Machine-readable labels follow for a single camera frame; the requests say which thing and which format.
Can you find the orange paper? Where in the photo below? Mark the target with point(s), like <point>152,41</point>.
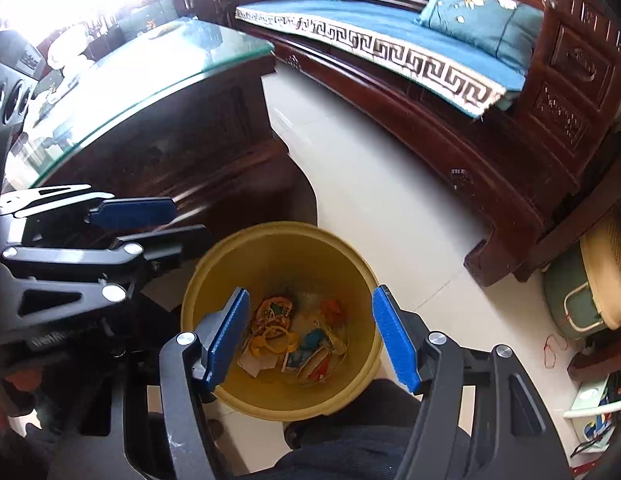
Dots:
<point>332,313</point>

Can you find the dark wooden side sofa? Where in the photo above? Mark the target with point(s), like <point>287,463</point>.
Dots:
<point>523,168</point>

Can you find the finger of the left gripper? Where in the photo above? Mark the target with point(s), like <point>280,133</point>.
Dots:
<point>145,256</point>
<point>84,205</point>

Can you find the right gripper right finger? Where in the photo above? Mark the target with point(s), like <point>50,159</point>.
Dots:
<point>480,416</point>

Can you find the dark wooden back sofa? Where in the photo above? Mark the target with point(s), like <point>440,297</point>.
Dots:
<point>105,35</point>

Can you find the blue embroidered pillow near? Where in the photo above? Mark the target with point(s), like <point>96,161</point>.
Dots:
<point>505,29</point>

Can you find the teal paper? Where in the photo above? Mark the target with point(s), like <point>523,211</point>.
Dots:
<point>313,340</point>

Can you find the left hand of person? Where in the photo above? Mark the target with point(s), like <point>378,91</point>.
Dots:
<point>18,401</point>

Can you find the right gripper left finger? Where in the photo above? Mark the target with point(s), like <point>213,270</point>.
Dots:
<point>192,365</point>

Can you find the yellow trash bin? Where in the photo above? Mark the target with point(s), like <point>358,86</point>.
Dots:
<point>307,265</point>

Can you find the dark wooden coffee table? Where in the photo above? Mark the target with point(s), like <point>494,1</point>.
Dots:
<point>179,112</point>

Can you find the green and beige bag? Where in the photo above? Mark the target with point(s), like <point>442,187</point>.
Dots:
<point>582,286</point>

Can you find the blue sofa seat cushion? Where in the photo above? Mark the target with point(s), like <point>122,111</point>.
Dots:
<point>464,76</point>

